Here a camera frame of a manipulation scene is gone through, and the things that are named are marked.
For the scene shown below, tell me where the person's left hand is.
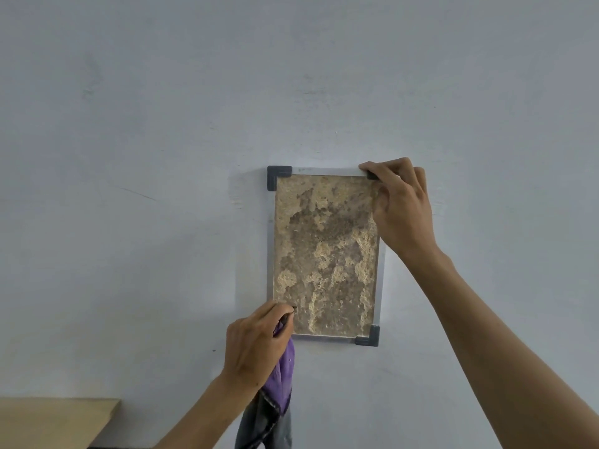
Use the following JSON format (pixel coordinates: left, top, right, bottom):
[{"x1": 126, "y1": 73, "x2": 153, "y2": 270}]
[{"x1": 221, "y1": 302, "x2": 297, "y2": 395}]

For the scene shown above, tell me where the person's right hand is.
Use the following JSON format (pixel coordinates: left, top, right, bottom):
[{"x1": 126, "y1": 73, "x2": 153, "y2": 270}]
[{"x1": 358, "y1": 157, "x2": 439, "y2": 263}]

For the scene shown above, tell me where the purple and grey cloth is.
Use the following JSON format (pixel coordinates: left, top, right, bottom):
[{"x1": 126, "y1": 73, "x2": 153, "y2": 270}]
[{"x1": 234, "y1": 321, "x2": 296, "y2": 449}]

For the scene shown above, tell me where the dusty framed mirror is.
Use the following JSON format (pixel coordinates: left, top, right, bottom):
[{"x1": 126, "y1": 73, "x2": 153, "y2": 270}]
[{"x1": 266, "y1": 165, "x2": 386, "y2": 347}]

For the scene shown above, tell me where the person's left forearm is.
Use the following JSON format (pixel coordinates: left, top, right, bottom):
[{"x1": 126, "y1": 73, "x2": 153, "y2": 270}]
[{"x1": 153, "y1": 372, "x2": 259, "y2": 449}]

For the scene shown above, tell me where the person's right forearm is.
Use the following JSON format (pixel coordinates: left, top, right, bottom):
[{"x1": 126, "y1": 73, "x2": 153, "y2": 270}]
[{"x1": 401, "y1": 245, "x2": 599, "y2": 449}]

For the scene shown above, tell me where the wooden board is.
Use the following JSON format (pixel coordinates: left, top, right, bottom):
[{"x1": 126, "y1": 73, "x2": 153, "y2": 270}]
[{"x1": 0, "y1": 398, "x2": 122, "y2": 449}]

